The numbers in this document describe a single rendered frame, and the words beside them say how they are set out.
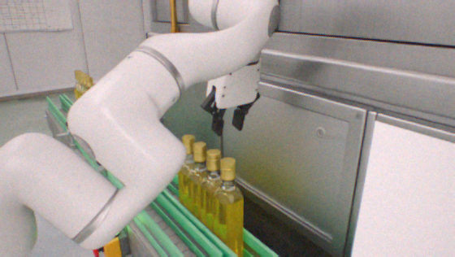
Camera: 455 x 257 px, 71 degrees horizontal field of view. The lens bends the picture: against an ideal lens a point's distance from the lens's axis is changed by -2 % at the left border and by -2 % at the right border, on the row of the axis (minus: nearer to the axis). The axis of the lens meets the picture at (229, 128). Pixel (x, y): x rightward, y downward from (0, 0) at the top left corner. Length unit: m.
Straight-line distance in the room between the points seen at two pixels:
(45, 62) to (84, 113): 6.16
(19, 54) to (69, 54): 0.77
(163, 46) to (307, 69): 0.35
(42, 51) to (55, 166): 6.09
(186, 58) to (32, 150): 0.21
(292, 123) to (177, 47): 0.39
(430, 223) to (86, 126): 0.53
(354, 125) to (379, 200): 0.14
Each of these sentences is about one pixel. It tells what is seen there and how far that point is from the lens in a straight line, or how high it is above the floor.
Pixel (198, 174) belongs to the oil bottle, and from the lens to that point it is 0.83.
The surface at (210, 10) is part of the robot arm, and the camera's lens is 0.51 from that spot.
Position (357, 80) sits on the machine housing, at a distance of 0.62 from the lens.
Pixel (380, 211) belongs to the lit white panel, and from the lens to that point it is 0.66.
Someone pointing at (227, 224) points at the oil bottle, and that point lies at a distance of 0.78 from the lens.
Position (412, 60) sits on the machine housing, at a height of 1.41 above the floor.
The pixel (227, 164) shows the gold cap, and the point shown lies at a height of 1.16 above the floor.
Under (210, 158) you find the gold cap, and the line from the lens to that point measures 0.77.
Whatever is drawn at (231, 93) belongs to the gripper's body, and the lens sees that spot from 0.62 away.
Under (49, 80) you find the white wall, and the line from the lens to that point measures 6.59.
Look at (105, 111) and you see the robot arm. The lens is 0.37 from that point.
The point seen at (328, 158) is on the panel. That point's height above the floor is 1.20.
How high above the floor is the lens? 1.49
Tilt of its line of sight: 21 degrees down
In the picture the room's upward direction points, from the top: straight up
